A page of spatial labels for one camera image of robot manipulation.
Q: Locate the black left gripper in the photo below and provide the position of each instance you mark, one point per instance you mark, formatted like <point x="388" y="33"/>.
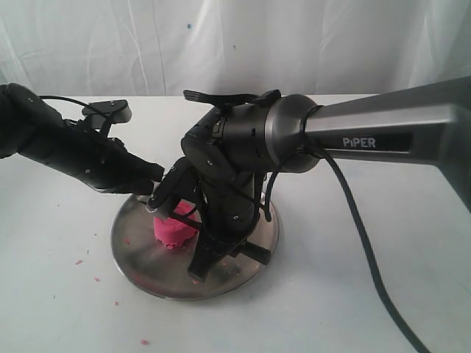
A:
<point x="97" y="161"/>

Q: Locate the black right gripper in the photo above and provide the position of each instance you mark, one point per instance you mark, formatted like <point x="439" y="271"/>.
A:
<point x="229" y="216"/>

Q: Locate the black knife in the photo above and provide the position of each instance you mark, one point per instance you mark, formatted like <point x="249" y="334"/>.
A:
<point x="256" y="252"/>

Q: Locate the pink clay lump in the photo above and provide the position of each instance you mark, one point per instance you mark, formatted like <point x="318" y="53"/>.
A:
<point x="172" y="233"/>

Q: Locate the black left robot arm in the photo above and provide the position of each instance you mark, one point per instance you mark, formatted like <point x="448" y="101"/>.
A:
<point x="23" y="117"/>

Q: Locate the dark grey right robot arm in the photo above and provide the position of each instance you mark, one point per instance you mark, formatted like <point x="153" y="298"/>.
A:
<point x="245" y="135"/>

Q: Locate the round stainless steel plate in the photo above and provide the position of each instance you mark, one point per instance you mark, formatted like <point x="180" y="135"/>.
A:
<point x="163" y="272"/>

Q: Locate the white backdrop curtain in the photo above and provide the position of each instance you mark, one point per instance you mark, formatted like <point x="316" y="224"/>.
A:
<point x="161" y="48"/>

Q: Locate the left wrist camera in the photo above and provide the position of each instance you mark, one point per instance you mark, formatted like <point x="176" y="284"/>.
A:
<point x="108" y="110"/>

